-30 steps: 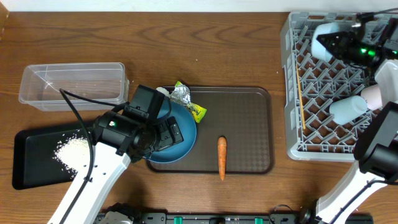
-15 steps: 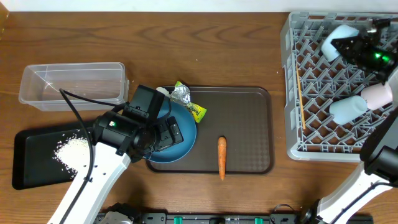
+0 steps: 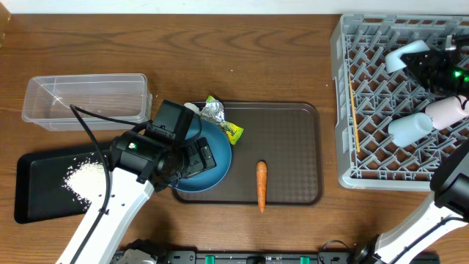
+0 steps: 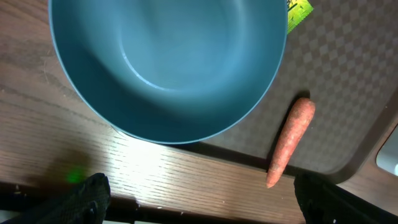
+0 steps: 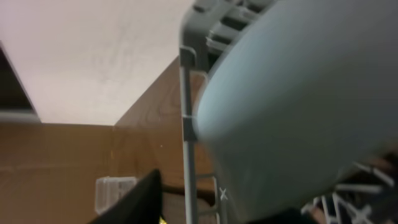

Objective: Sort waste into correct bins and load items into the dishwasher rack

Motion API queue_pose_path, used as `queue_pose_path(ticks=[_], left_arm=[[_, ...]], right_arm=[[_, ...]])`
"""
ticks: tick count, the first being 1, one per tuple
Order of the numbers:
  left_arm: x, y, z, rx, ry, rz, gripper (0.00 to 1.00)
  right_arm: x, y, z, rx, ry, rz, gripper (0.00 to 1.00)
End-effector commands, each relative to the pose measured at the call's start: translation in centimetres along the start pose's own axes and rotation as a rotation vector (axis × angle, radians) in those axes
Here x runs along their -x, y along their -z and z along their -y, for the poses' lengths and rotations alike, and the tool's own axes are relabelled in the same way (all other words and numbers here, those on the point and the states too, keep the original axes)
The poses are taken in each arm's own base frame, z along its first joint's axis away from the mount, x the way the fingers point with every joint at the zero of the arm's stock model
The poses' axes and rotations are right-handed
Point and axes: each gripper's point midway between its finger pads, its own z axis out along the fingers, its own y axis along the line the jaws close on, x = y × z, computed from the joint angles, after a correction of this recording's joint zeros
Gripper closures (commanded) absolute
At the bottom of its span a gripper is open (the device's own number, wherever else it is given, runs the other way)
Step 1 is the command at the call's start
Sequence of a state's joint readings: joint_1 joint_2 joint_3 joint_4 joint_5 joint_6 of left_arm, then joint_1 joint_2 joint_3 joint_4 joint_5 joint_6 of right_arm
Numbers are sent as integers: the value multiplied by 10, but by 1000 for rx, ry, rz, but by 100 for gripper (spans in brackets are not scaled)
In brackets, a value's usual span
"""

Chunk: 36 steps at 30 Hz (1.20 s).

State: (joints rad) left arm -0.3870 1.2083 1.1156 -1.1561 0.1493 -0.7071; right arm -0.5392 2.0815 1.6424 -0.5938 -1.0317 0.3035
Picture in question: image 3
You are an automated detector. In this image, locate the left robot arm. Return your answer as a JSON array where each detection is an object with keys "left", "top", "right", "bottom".
[{"left": 58, "top": 121, "right": 232, "bottom": 263}]

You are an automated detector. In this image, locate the pink cup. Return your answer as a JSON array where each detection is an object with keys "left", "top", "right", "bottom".
[{"left": 425, "top": 95, "right": 468, "bottom": 130}]

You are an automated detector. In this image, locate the grey dishwasher rack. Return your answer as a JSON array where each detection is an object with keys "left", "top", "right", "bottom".
[{"left": 330, "top": 13, "right": 468, "bottom": 191}]

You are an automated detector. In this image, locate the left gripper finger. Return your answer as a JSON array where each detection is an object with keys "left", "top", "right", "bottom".
[
  {"left": 199, "top": 137, "right": 217, "bottom": 171},
  {"left": 185, "top": 142, "right": 205, "bottom": 178}
]

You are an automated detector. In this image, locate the pile of white rice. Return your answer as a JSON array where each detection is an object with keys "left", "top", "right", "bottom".
[{"left": 62, "top": 158, "right": 106, "bottom": 210}]

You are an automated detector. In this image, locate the dark blue bowl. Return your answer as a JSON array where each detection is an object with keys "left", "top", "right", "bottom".
[{"left": 171, "top": 120, "right": 232, "bottom": 192}]

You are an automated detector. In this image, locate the orange carrot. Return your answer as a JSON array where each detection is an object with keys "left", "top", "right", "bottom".
[{"left": 256, "top": 161, "right": 267, "bottom": 213}]

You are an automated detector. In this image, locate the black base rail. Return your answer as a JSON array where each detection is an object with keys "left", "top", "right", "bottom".
[{"left": 109, "top": 240, "right": 440, "bottom": 264}]

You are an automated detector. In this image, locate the brown serving tray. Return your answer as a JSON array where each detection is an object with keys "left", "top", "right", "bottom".
[{"left": 172, "top": 102, "right": 322, "bottom": 206}]

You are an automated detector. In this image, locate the wooden chopstick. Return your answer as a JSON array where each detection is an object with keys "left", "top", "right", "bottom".
[{"left": 347, "top": 74, "right": 361, "bottom": 153}]

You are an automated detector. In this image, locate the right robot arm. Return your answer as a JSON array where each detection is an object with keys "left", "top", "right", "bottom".
[{"left": 351, "top": 44, "right": 468, "bottom": 263}]

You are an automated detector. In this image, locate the clear plastic bin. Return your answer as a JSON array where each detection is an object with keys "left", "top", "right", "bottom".
[{"left": 22, "top": 73, "right": 152, "bottom": 131}]

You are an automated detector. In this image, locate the black tray bin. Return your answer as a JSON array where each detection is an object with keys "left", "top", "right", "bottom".
[{"left": 14, "top": 144, "right": 100, "bottom": 224}]

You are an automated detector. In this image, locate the light blue bowl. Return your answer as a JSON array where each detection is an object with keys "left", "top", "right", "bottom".
[{"left": 385, "top": 40, "right": 430, "bottom": 73}]

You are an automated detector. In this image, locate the yellow green snack wrapper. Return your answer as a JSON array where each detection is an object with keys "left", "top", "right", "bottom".
[{"left": 217, "top": 118, "right": 244, "bottom": 145}]

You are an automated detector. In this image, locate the crumpled white tissue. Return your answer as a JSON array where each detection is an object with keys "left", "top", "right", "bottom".
[{"left": 184, "top": 103, "right": 200, "bottom": 114}]

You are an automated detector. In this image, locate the light blue cup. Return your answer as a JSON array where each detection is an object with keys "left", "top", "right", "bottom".
[{"left": 388, "top": 112, "right": 433, "bottom": 147}]

